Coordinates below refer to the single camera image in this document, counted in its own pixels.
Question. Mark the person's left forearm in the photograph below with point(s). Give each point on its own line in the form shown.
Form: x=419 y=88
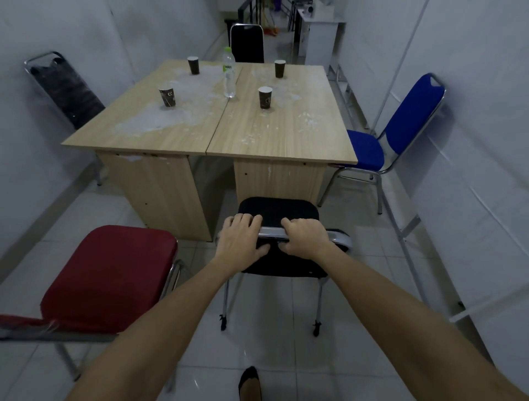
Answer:
x=165 y=330

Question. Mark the person's black shoe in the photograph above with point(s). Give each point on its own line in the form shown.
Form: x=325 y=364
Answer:
x=250 y=386

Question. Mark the red padded metal chair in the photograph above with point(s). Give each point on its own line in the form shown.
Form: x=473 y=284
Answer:
x=111 y=276

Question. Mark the person's left middle finger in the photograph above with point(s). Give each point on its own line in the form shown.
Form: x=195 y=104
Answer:
x=247 y=219

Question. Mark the white desk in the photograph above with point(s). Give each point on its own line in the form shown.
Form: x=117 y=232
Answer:
x=322 y=39

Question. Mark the person's left hand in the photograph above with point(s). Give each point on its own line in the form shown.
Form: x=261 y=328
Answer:
x=237 y=248

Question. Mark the person's right thumb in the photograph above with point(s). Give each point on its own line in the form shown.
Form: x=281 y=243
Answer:
x=283 y=246

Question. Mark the black paper cup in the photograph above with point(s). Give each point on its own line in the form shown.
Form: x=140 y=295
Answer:
x=167 y=97
x=193 y=65
x=280 y=69
x=265 y=98

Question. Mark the person's left little finger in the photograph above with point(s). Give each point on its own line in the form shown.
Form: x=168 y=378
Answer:
x=226 y=225

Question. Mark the white metal support frame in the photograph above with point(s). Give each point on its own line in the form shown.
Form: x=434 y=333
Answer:
x=403 y=231

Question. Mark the person's left thumb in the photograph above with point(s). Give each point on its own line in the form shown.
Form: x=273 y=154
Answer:
x=263 y=250

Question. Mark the person's right middle finger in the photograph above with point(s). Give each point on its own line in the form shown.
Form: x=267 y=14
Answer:
x=296 y=223

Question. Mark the person's right forearm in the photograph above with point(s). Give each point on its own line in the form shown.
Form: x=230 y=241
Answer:
x=396 y=322

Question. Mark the person's right hand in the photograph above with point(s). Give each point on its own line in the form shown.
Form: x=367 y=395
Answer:
x=306 y=241

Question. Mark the clear plastic water bottle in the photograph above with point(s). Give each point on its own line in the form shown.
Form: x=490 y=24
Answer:
x=229 y=76

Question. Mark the light wooden table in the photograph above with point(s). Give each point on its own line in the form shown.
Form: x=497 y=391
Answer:
x=157 y=119
x=285 y=124

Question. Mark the person's right little finger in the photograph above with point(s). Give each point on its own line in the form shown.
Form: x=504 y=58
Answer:
x=316 y=228

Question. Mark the blue padded metal chair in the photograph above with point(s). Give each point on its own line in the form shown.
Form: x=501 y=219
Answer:
x=409 y=111

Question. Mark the black padded metal chair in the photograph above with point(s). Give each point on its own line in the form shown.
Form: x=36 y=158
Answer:
x=247 y=43
x=277 y=210
x=68 y=93

